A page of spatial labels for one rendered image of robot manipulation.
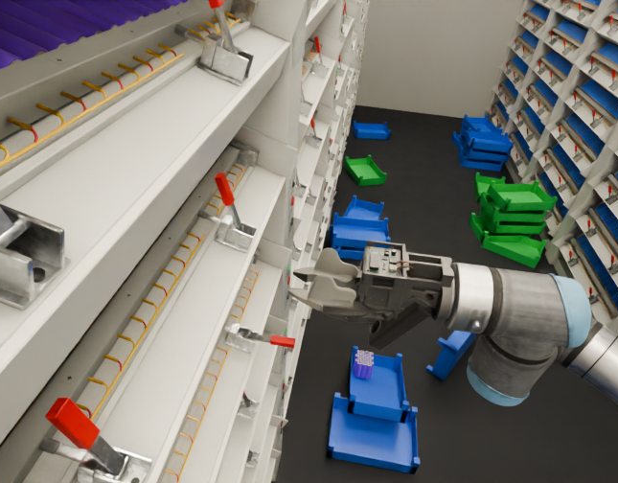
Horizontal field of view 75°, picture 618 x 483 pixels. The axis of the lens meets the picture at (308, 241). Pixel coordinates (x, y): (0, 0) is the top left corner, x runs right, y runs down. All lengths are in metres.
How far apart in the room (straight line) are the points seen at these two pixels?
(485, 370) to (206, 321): 0.42
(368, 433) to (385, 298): 1.12
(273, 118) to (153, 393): 0.39
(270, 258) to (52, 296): 0.57
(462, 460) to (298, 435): 0.58
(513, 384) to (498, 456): 1.10
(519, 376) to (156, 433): 0.48
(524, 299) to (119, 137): 0.47
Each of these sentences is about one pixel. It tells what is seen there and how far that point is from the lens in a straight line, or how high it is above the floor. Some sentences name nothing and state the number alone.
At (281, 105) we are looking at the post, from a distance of 0.59.
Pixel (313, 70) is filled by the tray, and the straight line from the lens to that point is 1.10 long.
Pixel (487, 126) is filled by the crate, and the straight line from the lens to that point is 3.89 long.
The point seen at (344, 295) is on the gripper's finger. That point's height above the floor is 1.05.
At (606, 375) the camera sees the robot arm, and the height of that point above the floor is 0.94.
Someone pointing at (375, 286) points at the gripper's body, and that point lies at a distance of 0.52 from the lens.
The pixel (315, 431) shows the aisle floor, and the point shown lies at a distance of 1.61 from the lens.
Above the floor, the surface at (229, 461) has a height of 0.75.
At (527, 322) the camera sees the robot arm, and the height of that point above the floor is 1.07.
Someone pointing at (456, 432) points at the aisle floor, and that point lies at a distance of 1.73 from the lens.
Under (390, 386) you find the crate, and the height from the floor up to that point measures 0.04.
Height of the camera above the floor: 1.43
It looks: 38 degrees down
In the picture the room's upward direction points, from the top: 5 degrees clockwise
